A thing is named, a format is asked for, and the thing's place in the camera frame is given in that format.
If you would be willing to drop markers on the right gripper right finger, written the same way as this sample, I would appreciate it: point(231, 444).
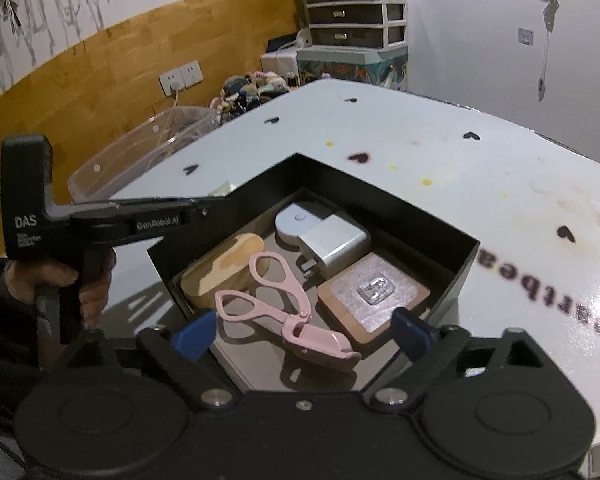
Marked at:
point(431, 352)

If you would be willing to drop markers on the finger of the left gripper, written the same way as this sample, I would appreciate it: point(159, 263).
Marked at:
point(214, 203)

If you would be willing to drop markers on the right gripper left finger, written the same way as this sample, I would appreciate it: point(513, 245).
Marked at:
point(177, 361)

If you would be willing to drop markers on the oval wooden block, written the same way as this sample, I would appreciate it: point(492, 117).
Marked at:
point(225, 267)

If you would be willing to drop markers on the pink eyelash curler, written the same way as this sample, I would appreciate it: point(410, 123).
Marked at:
point(304, 339)

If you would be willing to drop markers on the white round tape measure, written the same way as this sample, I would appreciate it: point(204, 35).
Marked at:
point(297, 219)

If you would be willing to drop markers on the square wooden coaster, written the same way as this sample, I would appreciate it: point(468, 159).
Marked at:
point(361, 298)

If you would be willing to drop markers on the black storage box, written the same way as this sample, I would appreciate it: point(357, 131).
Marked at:
point(299, 270)

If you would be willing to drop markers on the white usb wall charger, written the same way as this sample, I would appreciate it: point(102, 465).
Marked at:
point(334, 244)

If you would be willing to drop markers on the person's left hand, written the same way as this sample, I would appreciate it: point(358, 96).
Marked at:
point(23, 279)

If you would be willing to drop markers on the clear plastic storage bin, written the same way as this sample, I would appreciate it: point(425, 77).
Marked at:
point(138, 150)

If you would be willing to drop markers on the pile of plush toys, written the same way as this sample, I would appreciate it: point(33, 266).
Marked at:
point(240, 94)

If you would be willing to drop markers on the patterned teal storage chest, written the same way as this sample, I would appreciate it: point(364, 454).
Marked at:
point(383, 68)

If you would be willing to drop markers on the white three-drawer cabinet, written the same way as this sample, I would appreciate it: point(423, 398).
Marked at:
point(366, 24)

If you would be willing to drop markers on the white wall power sockets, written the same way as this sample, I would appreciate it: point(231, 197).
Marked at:
point(178, 79)

